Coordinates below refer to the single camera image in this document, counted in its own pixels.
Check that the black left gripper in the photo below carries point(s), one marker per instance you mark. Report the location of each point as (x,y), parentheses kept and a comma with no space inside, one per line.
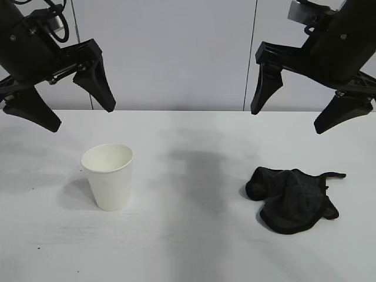
(29,53)

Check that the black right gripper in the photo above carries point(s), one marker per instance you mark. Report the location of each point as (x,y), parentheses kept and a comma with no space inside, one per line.
(340,50)

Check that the white paper cup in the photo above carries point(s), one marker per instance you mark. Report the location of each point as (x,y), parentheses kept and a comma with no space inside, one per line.
(110,182)

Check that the black cloth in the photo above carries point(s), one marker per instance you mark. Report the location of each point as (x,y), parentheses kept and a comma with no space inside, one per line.
(290,199)

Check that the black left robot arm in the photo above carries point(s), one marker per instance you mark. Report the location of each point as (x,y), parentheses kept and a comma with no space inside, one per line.
(8,10)

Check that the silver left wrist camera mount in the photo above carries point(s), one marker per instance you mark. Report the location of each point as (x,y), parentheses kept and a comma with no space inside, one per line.
(55,22)

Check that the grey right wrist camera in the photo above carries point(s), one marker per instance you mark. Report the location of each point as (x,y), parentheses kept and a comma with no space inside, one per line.
(305,10)

